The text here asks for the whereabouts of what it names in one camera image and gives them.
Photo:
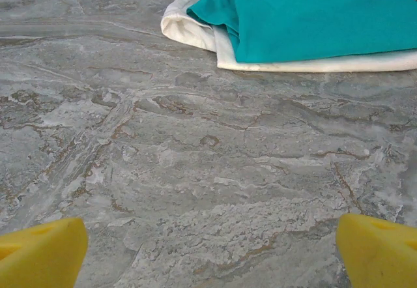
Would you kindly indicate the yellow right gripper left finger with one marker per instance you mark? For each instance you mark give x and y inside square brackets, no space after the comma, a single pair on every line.
[42,255]

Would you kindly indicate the white folded t-shirt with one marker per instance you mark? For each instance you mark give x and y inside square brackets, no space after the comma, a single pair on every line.
[192,34]

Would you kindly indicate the teal folded t-shirt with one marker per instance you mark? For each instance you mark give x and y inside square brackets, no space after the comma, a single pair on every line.
[309,17]

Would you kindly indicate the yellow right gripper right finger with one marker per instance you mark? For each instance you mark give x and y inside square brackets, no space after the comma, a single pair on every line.
[381,255]

